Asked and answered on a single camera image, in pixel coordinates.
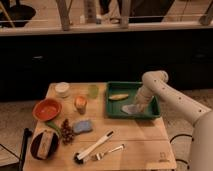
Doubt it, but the grey towel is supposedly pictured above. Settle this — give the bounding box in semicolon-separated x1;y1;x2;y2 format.
121;104;141;115

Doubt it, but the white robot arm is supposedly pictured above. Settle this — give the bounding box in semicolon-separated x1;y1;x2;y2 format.
135;70;213;171

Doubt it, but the green plastic tray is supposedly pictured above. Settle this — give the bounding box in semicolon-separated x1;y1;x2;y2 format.
105;81;161;120

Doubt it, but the green translucent cup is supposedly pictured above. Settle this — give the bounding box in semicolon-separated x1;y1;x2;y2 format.
88;84;99;99

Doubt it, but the blue sponge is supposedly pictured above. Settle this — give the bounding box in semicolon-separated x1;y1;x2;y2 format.
73;120;93;134

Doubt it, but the dark red grape bunch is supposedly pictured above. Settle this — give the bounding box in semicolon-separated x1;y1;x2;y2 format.
61;119;74;145

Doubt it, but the white round container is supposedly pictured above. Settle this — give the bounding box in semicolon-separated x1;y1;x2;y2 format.
55;82;70;98

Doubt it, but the white black brush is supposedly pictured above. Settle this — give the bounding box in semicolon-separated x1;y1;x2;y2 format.
74;131;114;164

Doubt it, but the orange bowl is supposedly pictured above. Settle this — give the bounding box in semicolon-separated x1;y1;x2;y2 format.
32;98;62;121

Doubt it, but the green pepper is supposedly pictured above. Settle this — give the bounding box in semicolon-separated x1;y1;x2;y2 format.
45;121;61;137

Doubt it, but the beige sandwich bread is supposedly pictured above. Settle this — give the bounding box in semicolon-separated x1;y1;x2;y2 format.
37;130;54;159

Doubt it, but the dark brown bowl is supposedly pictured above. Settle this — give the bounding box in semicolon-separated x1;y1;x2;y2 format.
30;131;59;160

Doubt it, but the black cable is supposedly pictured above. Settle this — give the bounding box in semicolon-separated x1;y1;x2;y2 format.
169;133;194;164

